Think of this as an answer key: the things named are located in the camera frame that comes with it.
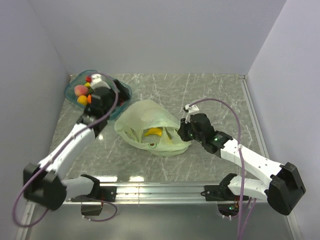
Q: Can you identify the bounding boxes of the light green plastic bag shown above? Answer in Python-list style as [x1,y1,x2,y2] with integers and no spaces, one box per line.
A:
[114,99,191,157]

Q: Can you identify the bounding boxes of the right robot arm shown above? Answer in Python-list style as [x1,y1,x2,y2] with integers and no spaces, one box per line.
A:
[177,113,306,216]

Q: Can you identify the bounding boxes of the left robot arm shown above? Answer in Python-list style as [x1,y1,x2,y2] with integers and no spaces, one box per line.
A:
[23,78,132,211]

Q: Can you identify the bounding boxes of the orange fruit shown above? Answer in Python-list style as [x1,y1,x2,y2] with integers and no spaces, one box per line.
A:
[87,94,92,104]

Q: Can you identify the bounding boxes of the yellow fruit in bag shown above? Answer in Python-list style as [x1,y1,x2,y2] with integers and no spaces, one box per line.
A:
[142,127,173,147]

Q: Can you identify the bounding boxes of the small yellow lemon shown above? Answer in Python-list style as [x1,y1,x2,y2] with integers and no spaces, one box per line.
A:
[77,95,88,106]

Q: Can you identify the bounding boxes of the yellow banana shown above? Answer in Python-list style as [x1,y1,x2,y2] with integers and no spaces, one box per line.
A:
[84,82,91,88]

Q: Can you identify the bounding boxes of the pink peach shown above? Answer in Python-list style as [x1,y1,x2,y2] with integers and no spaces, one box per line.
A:
[74,85,89,97]

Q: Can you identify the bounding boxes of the blue transparent plastic tray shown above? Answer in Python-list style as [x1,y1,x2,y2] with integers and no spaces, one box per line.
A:
[64,69,132,120]

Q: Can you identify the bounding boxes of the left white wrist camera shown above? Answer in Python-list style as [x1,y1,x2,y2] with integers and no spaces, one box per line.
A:
[85,73,111,90]

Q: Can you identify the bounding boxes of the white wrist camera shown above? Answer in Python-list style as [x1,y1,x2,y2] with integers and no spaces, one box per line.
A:
[183,104,200,123]
[85,73,111,90]

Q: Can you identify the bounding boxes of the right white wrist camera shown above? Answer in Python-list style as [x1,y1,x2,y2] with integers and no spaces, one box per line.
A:
[183,104,200,123]

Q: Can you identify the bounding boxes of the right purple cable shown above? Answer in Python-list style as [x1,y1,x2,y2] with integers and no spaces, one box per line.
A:
[187,97,257,240]

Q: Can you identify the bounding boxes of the aluminium mounting rail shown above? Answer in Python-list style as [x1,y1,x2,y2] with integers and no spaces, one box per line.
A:
[62,181,292,205]

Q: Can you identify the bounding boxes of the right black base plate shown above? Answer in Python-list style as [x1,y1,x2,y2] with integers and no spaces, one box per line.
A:
[200,185,240,202]

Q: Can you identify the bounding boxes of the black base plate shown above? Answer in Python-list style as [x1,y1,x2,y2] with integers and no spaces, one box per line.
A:
[200,185,240,202]
[97,186,117,203]

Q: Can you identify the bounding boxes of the right side aluminium rail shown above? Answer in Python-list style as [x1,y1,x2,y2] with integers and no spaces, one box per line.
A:
[239,75,270,159]

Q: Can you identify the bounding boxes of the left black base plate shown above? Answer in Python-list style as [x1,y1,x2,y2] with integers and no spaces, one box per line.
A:
[97,186,117,203]

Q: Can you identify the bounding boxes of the black box under rail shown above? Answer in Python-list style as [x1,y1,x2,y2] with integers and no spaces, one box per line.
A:
[80,203,103,217]

